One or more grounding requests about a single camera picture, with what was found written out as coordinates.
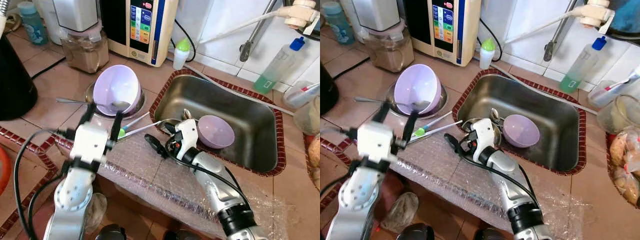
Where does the teal plastic bottle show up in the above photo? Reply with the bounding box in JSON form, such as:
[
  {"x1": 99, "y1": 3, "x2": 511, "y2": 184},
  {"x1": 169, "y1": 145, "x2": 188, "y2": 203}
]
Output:
[
  {"x1": 17, "y1": 1, "x2": 49, "y2": 46},
  {"x1": 322, "y1": 1, "x2": 355, "y2": 45}
]

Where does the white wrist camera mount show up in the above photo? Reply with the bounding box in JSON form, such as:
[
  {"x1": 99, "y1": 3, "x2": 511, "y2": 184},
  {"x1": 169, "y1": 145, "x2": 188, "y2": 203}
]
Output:
[
  {"x1": 472, "y1": 119, "x2": 496, "y2": 151},
  {"x1": 175, "y1": 119, "x2": 198, "y2": 153},
  {"x1": 70, "y1": 122, "x2": 113, "y2": 163},
  {"x1": 357, "y1": 122, "x2": 398, "y2": 161}
]

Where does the clear glass jar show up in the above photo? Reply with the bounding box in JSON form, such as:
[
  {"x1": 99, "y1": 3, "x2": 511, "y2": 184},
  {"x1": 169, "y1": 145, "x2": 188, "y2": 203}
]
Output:
[
  {"x1": 292, "y1": 97, "x2": 321, "y2": 136},
  {"x1": 596, "y1": 95, "x2": 640, "y2": 135}
]

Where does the black ionizer power cord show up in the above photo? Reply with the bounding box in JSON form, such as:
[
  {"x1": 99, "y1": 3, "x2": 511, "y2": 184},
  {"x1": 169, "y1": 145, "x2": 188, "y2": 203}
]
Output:
[
  {"x1": 477, "y1": 19, "x2": 503, "y2": 62},
  {"x1": 170, "y1": 20, "x2": 197, "y2": 63}
]

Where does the metal faucet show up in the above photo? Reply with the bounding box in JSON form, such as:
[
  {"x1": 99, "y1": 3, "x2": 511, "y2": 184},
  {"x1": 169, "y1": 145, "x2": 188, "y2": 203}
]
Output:
[
  {"x1": 239, "y1": 0, "x2": 278, "y2": 63},
  {"x1": 543, "y1": 0, "x2": 581, "y2": 62}
]

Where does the cream water ionizer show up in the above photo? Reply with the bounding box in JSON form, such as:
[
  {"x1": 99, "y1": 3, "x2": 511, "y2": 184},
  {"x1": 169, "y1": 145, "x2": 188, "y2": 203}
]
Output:
[
  {"x1": 100, "y1": 0, "x2": 179, "y2": 67},
  {"x1": 402, "y1": 0, "x2": 482, "y2": 67}
]

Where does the cream faucet filter head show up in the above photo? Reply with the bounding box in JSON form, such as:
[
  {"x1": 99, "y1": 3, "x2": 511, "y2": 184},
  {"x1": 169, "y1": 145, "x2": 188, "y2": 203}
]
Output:
[
  {"x1": 284, "y1": 0, "x2": 321, "y2": 36},
  {"x1": 580, "y1": 0, "x2": 617, "y2": 35}
]

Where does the black kettle power cord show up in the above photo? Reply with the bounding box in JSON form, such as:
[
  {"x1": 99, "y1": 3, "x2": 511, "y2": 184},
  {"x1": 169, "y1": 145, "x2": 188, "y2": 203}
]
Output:
[
  {"x1": 30, "y1": 56, "x2": 67, "y2": 80},
  {"x1": 347, "y1": 57, "x2": 386, "y2": 80}
]

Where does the thin grey hose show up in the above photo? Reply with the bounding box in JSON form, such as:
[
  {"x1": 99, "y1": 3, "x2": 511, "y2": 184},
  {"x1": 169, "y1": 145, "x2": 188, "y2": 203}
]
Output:
[
  {"x1": 189, "y1": 64, "x2": 296, "y2": 117},
  {"x1": 492, "y1": 62, "x2": 598, "y2": 115}
]

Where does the crumpled clear plastic bag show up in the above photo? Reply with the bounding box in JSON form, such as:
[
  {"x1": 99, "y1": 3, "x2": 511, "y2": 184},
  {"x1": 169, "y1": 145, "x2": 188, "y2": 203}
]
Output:
[
  {"x1": 382, "y1": 191, "x2": 420, "y2": 233},
  {"x1": 85, "y1": 192, "x2": 108, "y2": 233}
]

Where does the small white bottle green cap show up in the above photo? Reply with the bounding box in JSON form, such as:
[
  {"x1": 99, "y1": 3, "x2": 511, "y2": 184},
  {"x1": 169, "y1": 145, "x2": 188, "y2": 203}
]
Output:
[
  {"x1": 479, "y1": 37, "x2": 497, "y2": 70},
  {"x1": 172, "y1": 37, "x2": 191, "y2": 71}
]

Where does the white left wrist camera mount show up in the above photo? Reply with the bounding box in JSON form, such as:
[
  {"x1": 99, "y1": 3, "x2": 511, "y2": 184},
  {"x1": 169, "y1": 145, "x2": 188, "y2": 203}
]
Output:
[
  {"x1": 357, "y1": 122, "x2": 398, "y2": 161},
  {"x1": 70, "y1": 122, "x2": 113, "y2": 163}
]

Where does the lilac plastic bowl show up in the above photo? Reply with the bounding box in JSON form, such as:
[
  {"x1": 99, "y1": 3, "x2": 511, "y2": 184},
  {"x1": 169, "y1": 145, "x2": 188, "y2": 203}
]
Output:
[
  {"x1": 394, "y1": 64, "x2": 443, "y2": 116},
  {"x1": 93, "y1": 65, "x2": 142, "y2": 117},
  {"x1": 502, "y1": 114, "x2": 541, "y2": 148},
  {"x1": 197, "y1": 115, "x2": 236, "y2": 149}
]

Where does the white stick with green grip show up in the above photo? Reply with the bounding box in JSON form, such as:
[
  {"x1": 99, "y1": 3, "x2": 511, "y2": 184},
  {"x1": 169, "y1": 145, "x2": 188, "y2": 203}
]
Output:
[
  {"x1": 412, "y1": 120, "x2": 463, "y2": 138},
  {"x1": 117, "y1": 121, "x2": 163, "y2": 140}
]

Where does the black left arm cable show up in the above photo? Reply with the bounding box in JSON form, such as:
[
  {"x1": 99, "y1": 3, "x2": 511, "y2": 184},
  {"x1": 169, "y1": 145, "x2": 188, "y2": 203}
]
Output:
[
  {"x1": 13, "y1": 129, "x2": 76, "y2": 240},
  {"x1": 320, "y1": 126, "x2": 361, "y2": 198}
]

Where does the dark robot left foot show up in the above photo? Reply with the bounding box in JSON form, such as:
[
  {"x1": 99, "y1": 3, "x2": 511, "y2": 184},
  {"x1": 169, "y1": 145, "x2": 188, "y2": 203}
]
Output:
[
  {"x1": 397, "y1": 223, "x2": 435, "y2": 240},
  {"x1": 95, "y1": 224, "x2": 126, "y2": 240}
]

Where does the silver grinder with brown jar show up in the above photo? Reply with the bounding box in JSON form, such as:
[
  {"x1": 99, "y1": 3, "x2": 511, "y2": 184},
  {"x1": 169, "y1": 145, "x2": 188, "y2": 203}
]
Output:
[
  {"x1": 52, "y1": 0, "x2": 110, "y2": 74},
  {"x1": 350, "y1": 0, "x2": 408, "y2": 73}
]

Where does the bag of brown produce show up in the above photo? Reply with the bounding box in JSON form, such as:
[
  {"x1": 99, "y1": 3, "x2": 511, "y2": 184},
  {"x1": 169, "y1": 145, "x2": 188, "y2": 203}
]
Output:
[
  {"x1": 606, "y1": 129, "x2": 640, "y2": 208},
  {"x1": 306, "y1": 134, "x2": 321, "y2": 191}
]

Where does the clear bubble wrap sheet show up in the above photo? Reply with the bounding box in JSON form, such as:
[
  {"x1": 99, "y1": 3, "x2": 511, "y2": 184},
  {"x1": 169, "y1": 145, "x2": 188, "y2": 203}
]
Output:
[
  {"x1": 390, "y1": 145, "x2": 586, "y2": 236},
  {"x1": 52, "y1": 135, "x2": 281, "y2": 240}
]

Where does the dark blue pot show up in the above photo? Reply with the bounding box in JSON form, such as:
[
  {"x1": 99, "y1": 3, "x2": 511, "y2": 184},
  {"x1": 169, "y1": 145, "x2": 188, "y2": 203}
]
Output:
[{"x1": 607, "y1": 0, "x2": 640, "y2": 41}]

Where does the white water pipe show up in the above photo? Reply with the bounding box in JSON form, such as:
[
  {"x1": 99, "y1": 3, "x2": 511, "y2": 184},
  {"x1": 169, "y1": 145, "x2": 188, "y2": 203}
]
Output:
[
  {"x1": 504, "y1": 10, "x2": 591, "y2": 45},
  {"x1": 199, "y1": 9, "x2": 291, "y2": 46}
]

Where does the clear plastic container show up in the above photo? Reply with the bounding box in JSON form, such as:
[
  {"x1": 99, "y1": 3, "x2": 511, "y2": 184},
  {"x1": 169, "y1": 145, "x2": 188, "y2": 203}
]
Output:
[
  {"x1": 282, "y1": 80, "x2": 321, "y2": 108},
  {"x1": 587, "y1": 75, "x2": 640, "y2": 108}
]

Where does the black electric kettle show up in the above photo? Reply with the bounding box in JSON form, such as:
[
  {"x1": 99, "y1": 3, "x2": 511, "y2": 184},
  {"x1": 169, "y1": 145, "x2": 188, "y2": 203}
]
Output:
[
  {"x1": 320, "y1": 65, "x2": 340, "y2": 117},
  {"x1": 0, "y1": 32, "x2": 38, "y2": 122}
]

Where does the clear soap bottle blue cap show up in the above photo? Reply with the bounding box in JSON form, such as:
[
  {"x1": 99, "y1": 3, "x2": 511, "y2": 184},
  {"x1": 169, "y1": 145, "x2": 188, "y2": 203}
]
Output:
[
  {"x1": 252, "y1": 36, "x2": 306, "y2": 94},
  {"x1": 559, "y1": 36, "x2": 607, "y2": 93}
]

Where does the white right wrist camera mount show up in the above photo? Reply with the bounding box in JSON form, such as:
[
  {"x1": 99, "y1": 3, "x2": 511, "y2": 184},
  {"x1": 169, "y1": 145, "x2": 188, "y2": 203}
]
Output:
[
  {"x1": 175, "y1": 119, "x2": 198, "y2": 153},
  {"x1": 472, "y1": 119, "x2": 496, "y2": 151}
]

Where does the round steel plate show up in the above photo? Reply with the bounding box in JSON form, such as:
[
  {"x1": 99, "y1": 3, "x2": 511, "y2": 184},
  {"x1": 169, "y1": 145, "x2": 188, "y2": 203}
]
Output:
[
  {"x1": 85, "y1": 82, "x2": 147, "y2": 121},
  {"x1": 385, "y1": 82, "x2": 448, "y2": 120}
]

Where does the red white toothbrush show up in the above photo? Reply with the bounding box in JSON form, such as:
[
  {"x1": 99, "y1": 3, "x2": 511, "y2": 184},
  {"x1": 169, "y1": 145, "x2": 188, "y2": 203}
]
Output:
[
  {"x1": 299, "y1": 82, "x2": 321, "y2": 96},
  {"x1": 602, "y1": 70, "x2": 640, "y2": 96}
]

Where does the white stick with teal band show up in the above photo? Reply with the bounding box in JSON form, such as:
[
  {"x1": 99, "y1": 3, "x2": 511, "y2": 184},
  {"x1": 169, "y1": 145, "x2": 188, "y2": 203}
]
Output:
[
  {"x1": 422, "y1": 111, "x2": 453, "y2": 132},
  {"x1": 122, "y1": 112, "x2": 151, "y2": 132}
]

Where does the stainless steel sink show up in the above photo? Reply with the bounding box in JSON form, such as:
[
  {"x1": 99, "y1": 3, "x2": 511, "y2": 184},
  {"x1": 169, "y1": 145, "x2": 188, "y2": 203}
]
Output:
[
  {"x1": 457, "y1": 74, "x2": 581, "y2": 173},
  {"x1": 154, "y1": 74, "x2": 279, "y2": 173}
]

